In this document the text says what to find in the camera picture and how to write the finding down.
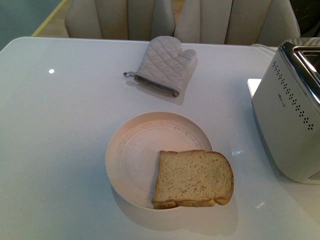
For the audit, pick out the beige chair on left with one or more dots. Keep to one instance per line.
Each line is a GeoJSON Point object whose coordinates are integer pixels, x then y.
{"type": "Point", "coordinates": [141, 20]}

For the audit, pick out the beige chair on right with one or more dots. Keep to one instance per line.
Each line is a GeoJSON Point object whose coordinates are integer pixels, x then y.
{"type": "Point", "coordinates": [237, 22]}

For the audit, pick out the grey quilted oven mitt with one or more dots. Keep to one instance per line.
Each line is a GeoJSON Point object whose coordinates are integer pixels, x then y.
{"type": "Point", "coordinates": [165, 66]}

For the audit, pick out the beige round plate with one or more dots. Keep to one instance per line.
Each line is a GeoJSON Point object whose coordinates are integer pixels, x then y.
{"type": "Point", "coordinates": [132, 154]}

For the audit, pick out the beige chair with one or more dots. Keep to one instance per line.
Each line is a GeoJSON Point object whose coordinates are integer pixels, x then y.
{"type": "Point", "coordinates": [237, 22]}
{"type": "Point", "coordinates": [141, 20]}

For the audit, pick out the slice of bread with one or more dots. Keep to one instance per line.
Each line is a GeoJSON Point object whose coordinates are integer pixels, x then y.
{"type": "Point", "coordinates": [193, 178]}

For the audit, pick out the white chrome two-slot toaster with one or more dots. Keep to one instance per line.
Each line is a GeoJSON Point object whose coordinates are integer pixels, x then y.
{"type": "Point", "coordinates": [286, 106]}

